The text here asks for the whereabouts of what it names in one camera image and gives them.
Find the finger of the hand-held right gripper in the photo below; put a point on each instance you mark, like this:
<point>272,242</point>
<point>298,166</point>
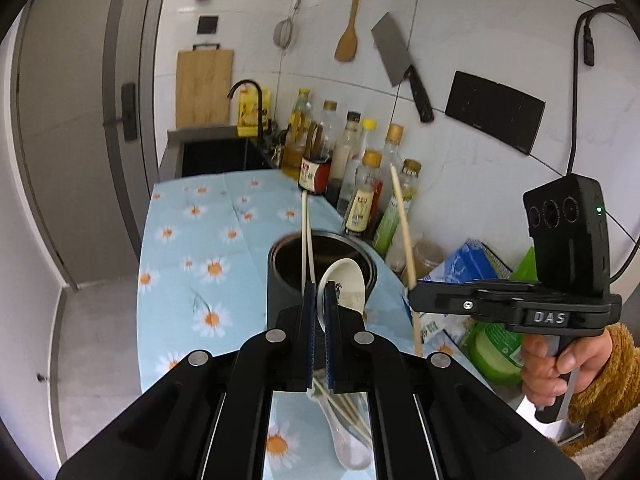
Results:
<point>450,301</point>

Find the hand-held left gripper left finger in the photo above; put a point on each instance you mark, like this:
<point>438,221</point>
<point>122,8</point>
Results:
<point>310,332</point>

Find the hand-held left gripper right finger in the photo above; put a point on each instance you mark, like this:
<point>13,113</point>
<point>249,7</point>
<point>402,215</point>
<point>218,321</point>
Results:
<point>329,332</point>

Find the dark cylindrical utensil holder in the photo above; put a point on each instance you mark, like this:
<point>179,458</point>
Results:
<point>285,280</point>

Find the wooden chopstick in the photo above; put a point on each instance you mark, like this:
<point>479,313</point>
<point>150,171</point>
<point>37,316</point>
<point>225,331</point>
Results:
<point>306,230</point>
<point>345,412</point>
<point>357,432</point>
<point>402,220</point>

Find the white ceramic spoon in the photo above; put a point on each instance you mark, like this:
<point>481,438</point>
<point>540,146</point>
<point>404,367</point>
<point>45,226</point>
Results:
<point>345,280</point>
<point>350,447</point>

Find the person's right forearm brown sleeve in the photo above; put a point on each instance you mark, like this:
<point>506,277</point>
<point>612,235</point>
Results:
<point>610,385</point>

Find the person's right hand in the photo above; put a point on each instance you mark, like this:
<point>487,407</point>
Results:
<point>587,360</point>

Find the white blue salt bag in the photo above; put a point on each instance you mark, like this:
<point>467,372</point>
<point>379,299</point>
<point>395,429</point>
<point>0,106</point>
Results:
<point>470,265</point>

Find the brown spice jar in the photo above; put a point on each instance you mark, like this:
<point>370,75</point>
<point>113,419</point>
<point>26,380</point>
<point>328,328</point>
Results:
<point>432,260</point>

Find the clear plastic jar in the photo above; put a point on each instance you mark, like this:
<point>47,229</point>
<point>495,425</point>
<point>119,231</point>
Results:
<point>397,255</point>

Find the blue daisy print tablecloth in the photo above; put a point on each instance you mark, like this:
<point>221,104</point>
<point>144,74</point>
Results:
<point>210,270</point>

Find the brown sauce bottle white label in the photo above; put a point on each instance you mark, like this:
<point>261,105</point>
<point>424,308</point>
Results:
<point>362,200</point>

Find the dark sauce bottle red label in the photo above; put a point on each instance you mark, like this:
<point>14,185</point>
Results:
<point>314,175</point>

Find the tall clear bottle gold cap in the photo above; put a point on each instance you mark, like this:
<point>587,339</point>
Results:
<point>392,152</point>

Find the beige sauce bottle black cap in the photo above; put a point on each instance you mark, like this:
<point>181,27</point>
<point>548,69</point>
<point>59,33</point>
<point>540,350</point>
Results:
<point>345,155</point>

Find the clear bottle yellow cap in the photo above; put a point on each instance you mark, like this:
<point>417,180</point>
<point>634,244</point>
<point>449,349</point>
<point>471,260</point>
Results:
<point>367,137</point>

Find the yellow cooking oil bottle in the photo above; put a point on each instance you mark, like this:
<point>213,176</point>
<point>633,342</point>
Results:
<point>295,135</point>

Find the black sink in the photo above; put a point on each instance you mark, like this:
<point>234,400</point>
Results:
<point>215,155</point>

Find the beige fleece garment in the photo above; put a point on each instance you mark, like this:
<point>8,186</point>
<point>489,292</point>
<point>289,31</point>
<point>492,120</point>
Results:
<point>610,450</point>

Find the yellow dish soap bottle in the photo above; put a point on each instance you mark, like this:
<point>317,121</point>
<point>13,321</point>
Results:
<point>246,110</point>

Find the black faucet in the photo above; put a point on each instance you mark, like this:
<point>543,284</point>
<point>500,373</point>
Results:
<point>252,95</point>

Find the wooden cutting board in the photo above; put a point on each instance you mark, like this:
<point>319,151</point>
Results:
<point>204,85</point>

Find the wooden spatula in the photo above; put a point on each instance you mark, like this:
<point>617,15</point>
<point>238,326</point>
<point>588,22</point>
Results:
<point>347,42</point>

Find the metal mesh strainer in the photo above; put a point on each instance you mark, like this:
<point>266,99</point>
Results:
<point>284,32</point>

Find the grey door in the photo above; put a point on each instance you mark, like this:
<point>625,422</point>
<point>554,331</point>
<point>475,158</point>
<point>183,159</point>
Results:
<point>75,110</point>

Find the black wall panel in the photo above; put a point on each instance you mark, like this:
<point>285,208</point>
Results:
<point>495,110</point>

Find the black wall socket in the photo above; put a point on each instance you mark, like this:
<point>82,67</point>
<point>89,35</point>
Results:
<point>208,25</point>

